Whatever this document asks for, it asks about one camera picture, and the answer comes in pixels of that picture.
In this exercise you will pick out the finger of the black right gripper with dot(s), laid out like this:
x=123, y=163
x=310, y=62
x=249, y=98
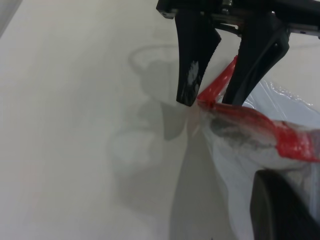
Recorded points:
x=280, y=212

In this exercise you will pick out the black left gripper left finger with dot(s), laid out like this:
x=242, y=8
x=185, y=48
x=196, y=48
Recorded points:
x=192, y=57

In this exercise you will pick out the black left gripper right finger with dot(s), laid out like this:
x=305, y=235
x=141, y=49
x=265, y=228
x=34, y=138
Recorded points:
x=255, y=57

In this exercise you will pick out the clear plastic bag red zipper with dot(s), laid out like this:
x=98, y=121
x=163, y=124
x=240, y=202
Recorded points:
x=250, y=155

